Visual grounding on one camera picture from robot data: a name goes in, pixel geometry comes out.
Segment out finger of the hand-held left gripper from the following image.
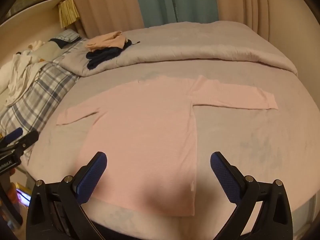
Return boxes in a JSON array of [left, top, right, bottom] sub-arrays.
[[0, 127, 23, 145], [10, 130, 40, 157]]

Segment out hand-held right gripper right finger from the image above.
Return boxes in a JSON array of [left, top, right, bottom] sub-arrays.
[[210, 151, 293, 240]]

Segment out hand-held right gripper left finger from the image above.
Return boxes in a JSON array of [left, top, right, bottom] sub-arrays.
[[26, 151, 108, 240]]

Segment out pink long-sleeve shirt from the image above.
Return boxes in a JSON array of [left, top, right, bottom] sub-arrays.
[[56, 75, 279, 217]]

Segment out white crumpled clothes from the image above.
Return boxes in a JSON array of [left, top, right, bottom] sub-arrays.
[[0, 40, 47, 107]]

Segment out dark navy folded clothes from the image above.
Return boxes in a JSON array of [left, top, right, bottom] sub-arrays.
[[86, 39, 140, 70]]

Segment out plaid pillow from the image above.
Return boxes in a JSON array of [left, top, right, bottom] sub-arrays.
[[0, 39, 83, 140]]

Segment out striped folded cloth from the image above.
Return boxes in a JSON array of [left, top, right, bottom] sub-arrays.
[[49, 29, 83, 48]]

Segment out white headboard shelf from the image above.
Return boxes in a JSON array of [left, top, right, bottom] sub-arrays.
[[0, 0, 65, 68]]

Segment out peach folded garment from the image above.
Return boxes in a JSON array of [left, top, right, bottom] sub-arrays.
[[85, 31, 126, 50]]

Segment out yellow fringed cloth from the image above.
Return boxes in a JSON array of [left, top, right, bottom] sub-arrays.
[[58, 0, 81, 29]]

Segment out pale grey-pink duvet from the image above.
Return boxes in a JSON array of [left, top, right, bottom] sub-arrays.
[[60, 21, 298, 77]]

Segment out pink curtain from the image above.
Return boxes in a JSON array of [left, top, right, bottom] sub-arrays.
[[61, 0, 145, 39], [212, 0, 313, 45]]

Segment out teal curtain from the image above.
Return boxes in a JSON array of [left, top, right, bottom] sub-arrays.
[[131, 0, 220, 28]]

